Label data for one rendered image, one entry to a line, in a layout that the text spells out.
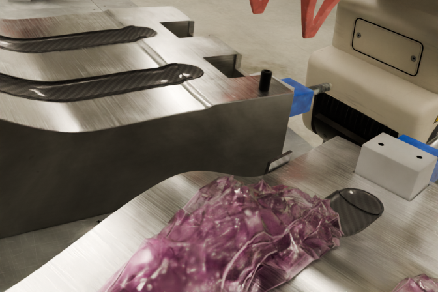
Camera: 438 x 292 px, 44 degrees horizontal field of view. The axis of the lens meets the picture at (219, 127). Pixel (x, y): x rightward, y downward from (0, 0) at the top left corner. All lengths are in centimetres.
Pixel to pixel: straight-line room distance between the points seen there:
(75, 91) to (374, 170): 26
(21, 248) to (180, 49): 25
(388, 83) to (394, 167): 38
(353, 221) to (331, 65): 47
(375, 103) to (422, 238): 42
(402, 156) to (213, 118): 16
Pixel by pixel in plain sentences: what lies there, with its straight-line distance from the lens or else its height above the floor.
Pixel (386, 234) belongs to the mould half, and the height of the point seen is 86.
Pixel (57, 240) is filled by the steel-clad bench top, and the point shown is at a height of 80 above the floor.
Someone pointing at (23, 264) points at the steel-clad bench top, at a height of 80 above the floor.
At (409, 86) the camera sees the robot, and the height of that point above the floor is 80.
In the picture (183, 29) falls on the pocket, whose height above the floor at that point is 88.
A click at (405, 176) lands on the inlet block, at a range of 44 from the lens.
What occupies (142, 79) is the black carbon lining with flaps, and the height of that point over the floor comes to 88.
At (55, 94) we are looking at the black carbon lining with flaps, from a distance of 48.
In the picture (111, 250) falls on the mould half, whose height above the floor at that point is 89.
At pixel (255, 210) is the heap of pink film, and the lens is 28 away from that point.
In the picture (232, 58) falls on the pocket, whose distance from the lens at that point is 56.
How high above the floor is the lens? 109
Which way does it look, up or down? 29 degrees down
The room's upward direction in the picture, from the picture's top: 8 degrees clockwise
